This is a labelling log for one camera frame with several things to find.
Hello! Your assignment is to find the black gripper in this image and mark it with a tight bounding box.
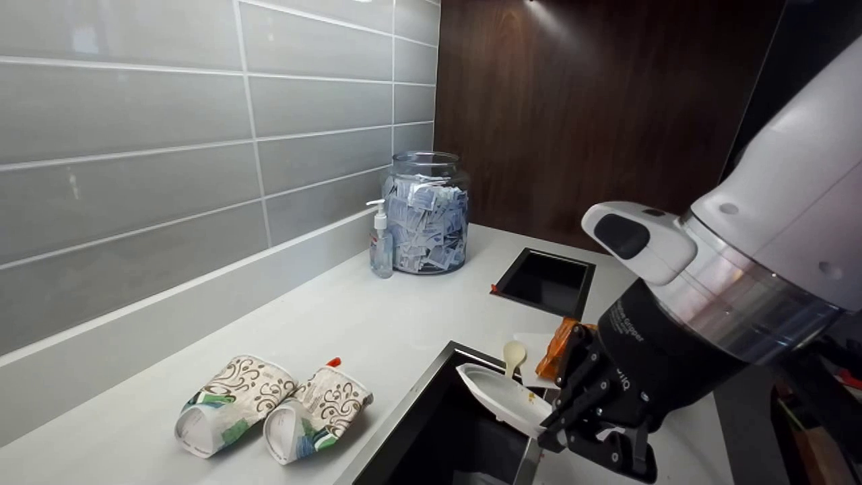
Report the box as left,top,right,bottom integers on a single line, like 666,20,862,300
536,279,753,483

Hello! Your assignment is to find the large steel-framed counter bin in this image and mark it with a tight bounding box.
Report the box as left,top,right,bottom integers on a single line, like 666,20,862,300
335,336,563,485

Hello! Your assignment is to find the orange chips bag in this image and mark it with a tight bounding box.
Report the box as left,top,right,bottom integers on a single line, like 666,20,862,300
533,316,590,386

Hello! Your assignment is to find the white plastic spoon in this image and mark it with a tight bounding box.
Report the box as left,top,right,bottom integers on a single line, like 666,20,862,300
502,336,532,386

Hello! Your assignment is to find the wooden condiment organizer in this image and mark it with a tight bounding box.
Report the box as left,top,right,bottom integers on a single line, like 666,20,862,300
774,393,856,485

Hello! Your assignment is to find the glass jar with packets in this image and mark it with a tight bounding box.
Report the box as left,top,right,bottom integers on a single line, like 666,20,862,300
384,148,472,279

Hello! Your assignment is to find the right snack bag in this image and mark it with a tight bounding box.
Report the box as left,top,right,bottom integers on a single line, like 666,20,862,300
258,361,375,466

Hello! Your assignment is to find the clear sanitizer pump bottle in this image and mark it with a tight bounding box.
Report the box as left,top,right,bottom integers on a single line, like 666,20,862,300
363,198,398,280

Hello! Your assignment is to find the patterned paper cup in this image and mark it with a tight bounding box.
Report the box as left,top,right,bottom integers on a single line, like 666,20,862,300
172,354,300,460

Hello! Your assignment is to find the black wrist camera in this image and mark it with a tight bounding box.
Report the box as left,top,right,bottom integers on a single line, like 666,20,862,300
556,320,603,386

